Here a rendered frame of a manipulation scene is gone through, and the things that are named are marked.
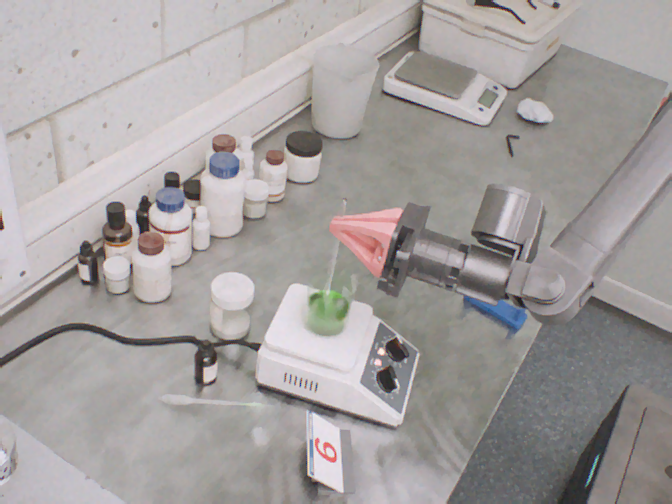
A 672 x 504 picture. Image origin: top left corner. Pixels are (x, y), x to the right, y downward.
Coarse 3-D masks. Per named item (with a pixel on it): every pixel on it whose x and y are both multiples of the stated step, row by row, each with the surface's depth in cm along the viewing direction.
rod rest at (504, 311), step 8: (464, 296) 113; (480, 304) 112; (488, 304) 112; (504, 304) 113; (488, 312) 112; (496, 312) 111; (504, 312) 111; (512, 312) 111; (520, 312) 108; (504, 320) 111; (512, 320) 110; (520, 320) 110
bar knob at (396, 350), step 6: (396, 336) 96; (390, 342) 96; (396, 342) 96; (402, 342) 96; (390, 348) 96; (396, 348) 96; (402, 348) 95; (390, 354) 95; (396, 354) 96; (402, 354) 95; (408, 354) 95; (396, 360) 95
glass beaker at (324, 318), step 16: (320, 272) 90; (336, 272) 91; (352, 272) 90; (320, 288) 93; (336, 288) 93; (352, 288) 90; (304, 304) 91; (320, 304) 87; (336, 304) 87; (304, 320) 91; (320, 320) 89; (336, 320) 89; (320, 336) 91; (336, 336) 91
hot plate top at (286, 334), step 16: (288, 288) 97; (304, 288) 98; (288, 304) 95; (352, 304) 97; (288, 320) 93; (352, 320) 94; (368, 320) 95; (272, 336) 90; (288, 336) 91; (304, 336) 91; (352, 336) 92; (288, 352) 89; (304, 352) 89; (320, 352) 89; (336, 352) 90; (352, 352) 90; (336, 368) 89; (352, 368) 89
